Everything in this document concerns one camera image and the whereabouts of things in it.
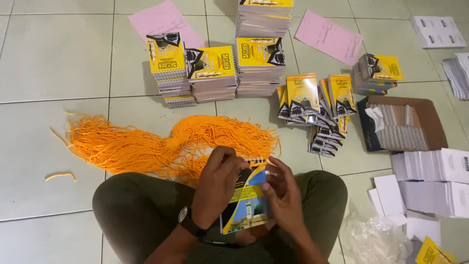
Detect black wristwatch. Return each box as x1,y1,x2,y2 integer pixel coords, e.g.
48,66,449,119
178,206,208,237

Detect loose yellow booklet cover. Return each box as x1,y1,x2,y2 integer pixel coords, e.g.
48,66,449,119
415,236,458,264

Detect stack of white printed sheets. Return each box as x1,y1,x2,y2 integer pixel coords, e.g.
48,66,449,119
410,15,467,49

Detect person's olive trousers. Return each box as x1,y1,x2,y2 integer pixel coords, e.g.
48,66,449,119
92,170,349,264

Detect yellow blue spiral booklet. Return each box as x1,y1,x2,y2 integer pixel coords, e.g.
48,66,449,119
219,158,272,235

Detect brown cardboard box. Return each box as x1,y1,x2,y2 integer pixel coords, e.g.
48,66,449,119
356,95,448,153

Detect crumpled white paper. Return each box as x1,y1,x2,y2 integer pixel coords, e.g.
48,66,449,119
364,106,386,133

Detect stack of yellow spiral booklets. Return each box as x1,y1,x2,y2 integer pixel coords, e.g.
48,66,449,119
235,0,294,39
235,37,287,98
184,45,238,104
146,32,197,109
352,54,404,97

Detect stack of grey printed sheets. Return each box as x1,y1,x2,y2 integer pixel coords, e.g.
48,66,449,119
441,52,469,100

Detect bundle of orange cords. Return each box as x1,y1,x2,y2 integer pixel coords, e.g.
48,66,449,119
51,112,281,186

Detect stack of white paper pages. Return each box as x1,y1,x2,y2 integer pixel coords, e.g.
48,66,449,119
397,181,469,219
390,148,469,184

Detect heap of white spiral wires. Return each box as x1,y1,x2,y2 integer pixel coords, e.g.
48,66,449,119
368,104,429,152

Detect clear plastic wrap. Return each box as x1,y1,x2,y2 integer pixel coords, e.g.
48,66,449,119
339,204,416,264

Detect white paper sheet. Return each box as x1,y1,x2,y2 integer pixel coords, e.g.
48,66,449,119
405,210,442,247

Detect short orange cord piece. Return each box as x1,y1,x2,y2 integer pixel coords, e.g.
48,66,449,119
45,172,77,182

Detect slumped pile of yellow booklets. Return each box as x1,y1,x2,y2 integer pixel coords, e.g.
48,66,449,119
276,73,357,158

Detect pink paper sheet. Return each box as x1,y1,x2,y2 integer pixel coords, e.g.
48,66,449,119
128,0,206,50
295,9,363,67

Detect person's right hand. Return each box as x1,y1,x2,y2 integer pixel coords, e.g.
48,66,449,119
260,156,312,236

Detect loose white paper sheets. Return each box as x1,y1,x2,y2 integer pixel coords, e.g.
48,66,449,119
367,175,408,226

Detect person's left hand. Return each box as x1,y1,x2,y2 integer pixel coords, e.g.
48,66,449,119
192,145,251,230

